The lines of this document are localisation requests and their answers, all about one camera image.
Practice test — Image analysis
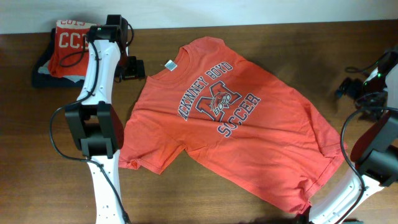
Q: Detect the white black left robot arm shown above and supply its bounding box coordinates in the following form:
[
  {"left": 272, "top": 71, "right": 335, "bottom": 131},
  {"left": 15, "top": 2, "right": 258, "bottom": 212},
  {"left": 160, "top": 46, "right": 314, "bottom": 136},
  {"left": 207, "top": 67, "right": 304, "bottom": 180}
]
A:
[{"left": 65, "top": 15, "right": 146, "bottom": 224}]

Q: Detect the folded red soccer shirt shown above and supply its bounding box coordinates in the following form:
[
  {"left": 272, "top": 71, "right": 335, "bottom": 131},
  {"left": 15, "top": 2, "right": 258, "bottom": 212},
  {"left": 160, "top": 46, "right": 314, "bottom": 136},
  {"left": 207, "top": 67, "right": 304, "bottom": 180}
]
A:
[{"left": 48, "top": 20, "right": 95, "bottom": 78}]

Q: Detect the folded light blue shirt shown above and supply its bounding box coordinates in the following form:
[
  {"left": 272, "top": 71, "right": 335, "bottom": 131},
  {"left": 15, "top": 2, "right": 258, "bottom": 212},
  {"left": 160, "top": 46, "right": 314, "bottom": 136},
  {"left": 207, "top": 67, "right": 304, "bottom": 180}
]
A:
[{"left": 37, "top": 61, "right": 85, "bottom": 83}]

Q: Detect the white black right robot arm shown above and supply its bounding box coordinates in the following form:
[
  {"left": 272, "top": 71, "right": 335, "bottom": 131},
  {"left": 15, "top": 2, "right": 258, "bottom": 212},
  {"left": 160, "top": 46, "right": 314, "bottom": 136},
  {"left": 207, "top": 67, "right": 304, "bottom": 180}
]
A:
[{"left": 296, "top": 47, "right": 397, "bottom": 223}]

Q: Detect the folded navy blue shirt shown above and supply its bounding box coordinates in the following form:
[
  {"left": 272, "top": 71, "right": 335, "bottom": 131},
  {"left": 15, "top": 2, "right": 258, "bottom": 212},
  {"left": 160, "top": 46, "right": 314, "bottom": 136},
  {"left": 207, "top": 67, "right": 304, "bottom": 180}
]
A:
[{"left": 31, "top": 28, "right": 84, "bottom": 88}]

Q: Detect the red McKinney Boyd t-shirt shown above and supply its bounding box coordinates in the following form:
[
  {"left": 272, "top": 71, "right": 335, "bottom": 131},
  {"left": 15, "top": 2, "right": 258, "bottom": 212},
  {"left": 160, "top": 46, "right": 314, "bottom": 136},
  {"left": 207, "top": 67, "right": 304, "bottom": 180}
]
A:
[{"left": 119, "top": 37, "right": 344, "bottom": 214}]

